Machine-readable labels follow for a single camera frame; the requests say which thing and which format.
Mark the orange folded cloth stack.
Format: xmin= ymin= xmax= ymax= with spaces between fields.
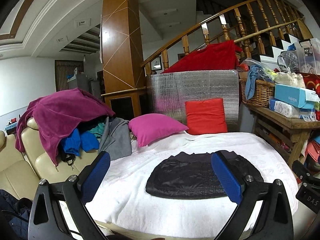
xmin=306 ymin=140 xmax=320 ymax=163

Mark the clear plastic storage box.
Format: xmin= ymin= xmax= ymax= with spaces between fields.
xmin=294 ymin=38 xmax=320 ymax=75

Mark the pink pillow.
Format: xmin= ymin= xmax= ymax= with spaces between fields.
xmin=128 ymin=114 xmax=190 ymax=147

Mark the grey garment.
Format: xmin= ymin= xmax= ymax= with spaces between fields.
xmin=98 ymin=117 xmax=133 ymax=161

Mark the yellow green cloth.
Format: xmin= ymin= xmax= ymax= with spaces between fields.
xmin=260 ymin=69 xmax=278 ymax=80

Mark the dark clothing pile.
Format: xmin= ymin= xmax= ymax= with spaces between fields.
xmin=0 ymin=189 xmax=33 ymax=240

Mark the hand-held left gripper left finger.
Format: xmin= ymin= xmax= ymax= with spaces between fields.
xmin=28 ymin=151 xmax=111 ymax=240

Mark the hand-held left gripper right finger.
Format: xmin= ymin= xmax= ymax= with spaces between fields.
xmin=211 ymin=150 xmax=293 ymax=240

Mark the framed wall picture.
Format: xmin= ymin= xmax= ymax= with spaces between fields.
xmin=150 ymin=56 xmax=162 ymax=71

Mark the cream knit bundle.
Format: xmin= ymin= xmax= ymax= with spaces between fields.
xmin=274 ymin=71 xmax=306 ymax=88

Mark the white tissue pack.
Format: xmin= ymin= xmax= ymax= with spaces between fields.
xmin=269 ymin=99 xmax=302 ymax=119

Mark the black quilted jacket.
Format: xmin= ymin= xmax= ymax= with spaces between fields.
xmin=146 ymin=151 xmax=265 ymax=200

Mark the silver foil insulation board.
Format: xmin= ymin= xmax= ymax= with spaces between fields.
xmin=146 ymin=69 xmax=240 ymax=133

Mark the wooden pillar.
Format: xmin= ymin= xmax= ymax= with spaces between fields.
xmin=101 ymin=0 xmax=147 ymax=122

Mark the magenta velvet garment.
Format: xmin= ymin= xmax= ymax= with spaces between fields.
xmin=15 ymin=87 xmax=116 ymax=167

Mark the plastic bag with dark cloth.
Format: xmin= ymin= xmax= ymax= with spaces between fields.
xmin=277 ymin=50 xmax=300 ymax=73

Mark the grey refrigerator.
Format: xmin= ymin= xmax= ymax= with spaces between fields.
xmin=67 ymin=74 xmax=102 ymax=100

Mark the red gift bag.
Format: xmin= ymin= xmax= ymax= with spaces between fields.
xmin=299 ymin=72 xmax=320 ymax=120

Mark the red pillow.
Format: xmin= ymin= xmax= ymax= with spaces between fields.
xmin=185 ymin=98 xmax=228 ymax=135

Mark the cream leather sofa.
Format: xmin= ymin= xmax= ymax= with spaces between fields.
xmin=0 ymin=117 xmax=100 ymax=200

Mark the teal garment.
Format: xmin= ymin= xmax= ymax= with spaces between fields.
xmin=86 ymin=122 xmax=107 ymax=138

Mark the wooden stair railing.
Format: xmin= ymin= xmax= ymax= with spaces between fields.
xmin=141 ymin=0 xmax=314 ymax=77

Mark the red cloth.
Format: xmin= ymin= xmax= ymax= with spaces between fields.
xmin=162 ymin=41 xmax=243 ymax=74

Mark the wooden bench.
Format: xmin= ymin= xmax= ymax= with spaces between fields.
xmin=244 ymin=102 xmax=320 ymax=167

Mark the light blue cardboard box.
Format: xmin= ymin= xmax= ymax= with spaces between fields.
xmin=274 ymin=84 xmax=320 ymax=110

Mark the black bag strap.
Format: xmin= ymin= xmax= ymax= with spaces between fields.
xmin=60 ymin=152 xmax=75 ymax=166

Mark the blue garment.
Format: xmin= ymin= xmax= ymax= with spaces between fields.
xmin=59 ymin=129 xmax=100 ymax=157

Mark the white blanket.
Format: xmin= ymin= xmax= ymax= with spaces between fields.
xmin=59 ymin=131 xmax=300 ymax=232

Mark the blue white printed pack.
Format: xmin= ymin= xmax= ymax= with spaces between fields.
xmin=299 ymin=107 xmax=317 ymax=122

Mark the wicker basket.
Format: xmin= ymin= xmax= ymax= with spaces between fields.
xmin=239 ymin=78 xmax=275 ymax=107

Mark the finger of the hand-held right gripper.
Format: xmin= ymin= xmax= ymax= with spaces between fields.
xmin=292 ymin=160 xmax=320 ymax=184

